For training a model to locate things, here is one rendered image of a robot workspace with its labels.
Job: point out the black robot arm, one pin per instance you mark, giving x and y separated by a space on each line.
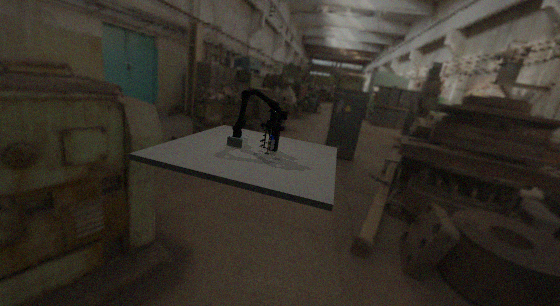
275 110

